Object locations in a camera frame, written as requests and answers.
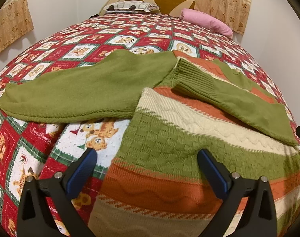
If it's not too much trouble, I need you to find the beige patterned curtain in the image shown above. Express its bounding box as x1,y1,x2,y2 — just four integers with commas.
194,0,251,35
0,0,34,53

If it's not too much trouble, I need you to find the red patchwork teddy bear bedspread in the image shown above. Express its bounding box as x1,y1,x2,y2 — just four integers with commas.
0,14,300,236

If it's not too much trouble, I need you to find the pink pillow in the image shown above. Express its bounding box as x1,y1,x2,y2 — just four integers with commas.
180,9,233,39

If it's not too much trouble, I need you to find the green orange cream knit sweater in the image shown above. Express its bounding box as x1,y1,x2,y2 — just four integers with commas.
0,50,300,236

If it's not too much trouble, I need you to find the grey patterned pillow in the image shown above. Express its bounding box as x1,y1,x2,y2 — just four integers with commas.
102,1,160,13

